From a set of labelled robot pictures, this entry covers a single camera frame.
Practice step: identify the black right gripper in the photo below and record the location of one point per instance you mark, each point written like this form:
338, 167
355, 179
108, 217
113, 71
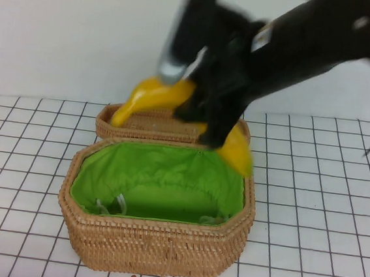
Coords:
227, 60

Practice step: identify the yellow plastic banana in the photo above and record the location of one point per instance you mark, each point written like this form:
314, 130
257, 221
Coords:
156, 96

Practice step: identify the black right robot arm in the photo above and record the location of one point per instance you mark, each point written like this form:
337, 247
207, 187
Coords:
312, 39

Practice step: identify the woven rattan basket lid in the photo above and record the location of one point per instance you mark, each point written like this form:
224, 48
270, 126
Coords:
153, 127

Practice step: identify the green fabric basket liner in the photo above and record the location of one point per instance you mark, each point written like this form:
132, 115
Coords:
168, 173

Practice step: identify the woven rattan basket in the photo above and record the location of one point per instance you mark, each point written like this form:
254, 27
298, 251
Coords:
148, 243

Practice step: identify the white black-grid tablecloth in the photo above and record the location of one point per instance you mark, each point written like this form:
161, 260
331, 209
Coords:
313, 203

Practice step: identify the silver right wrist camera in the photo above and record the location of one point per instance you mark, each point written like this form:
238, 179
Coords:
174, 62

